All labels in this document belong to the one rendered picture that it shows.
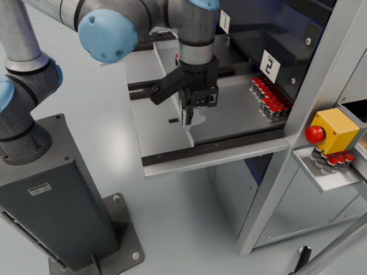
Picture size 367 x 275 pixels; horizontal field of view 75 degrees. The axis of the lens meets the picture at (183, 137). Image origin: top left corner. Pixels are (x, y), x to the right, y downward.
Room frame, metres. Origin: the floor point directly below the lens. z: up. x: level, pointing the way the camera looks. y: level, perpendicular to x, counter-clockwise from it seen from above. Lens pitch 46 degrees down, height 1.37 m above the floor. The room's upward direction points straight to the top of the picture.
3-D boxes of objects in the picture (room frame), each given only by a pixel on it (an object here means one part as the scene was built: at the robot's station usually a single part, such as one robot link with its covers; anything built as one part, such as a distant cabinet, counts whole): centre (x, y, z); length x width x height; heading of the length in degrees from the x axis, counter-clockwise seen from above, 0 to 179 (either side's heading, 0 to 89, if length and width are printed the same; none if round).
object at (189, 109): (0.46, -0.01, 1.00); 0.05 x 0.02 x 0.09; 15
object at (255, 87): (0.63, -0.26, 0.91); 0.18 x 0.02 x 0.05; 16
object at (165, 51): (0.92, -0.07, 0.90); 0.34 x 0.26 x 0.04; 105
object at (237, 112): (0.60, -0.16, 0.90); 0.34 x 0.26 x 0.04; 106
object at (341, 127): (0.39, -0.34, 0.99); 0.08 x 0.07 x 0.07; 105
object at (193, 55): (0.49, -0.02, 1.14); 0.08 x 0.08 x 0.05
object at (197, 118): (0.47, -0.03, 0.95); 0.06 x 0.03 x 0.09; 105
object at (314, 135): (0.37, -0.29, 0.99); 0.04 x 0.04 x 0.04; 15
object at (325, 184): (0.38, -0.38, 0.87); 0.14 x 0.13 x 0.02; 105
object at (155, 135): (0.74, -0.05, 0.87); 0.70 x 0.48 x 0.02; 15
